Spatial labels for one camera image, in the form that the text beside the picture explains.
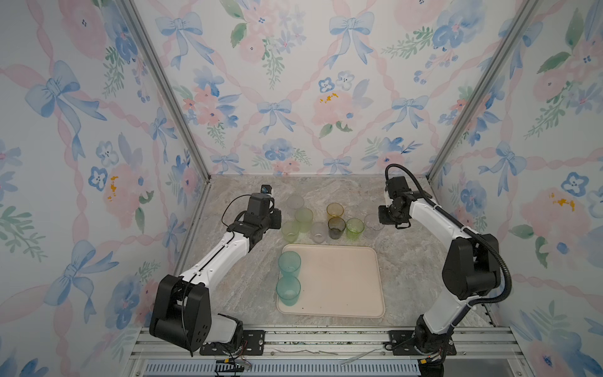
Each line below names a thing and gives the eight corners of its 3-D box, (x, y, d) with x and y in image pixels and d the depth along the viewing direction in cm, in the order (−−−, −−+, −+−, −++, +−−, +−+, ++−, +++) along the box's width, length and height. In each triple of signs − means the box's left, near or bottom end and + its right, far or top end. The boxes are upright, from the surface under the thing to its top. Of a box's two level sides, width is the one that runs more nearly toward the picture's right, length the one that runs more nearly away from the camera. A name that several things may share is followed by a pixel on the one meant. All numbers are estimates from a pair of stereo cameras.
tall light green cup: (295, 233, 102) (294, 221, 94) (295, 220, 106) (295, 207, 99) (312, 233, 102) (313, 221, 94) (312, 220, 106) (312, 207, 99)
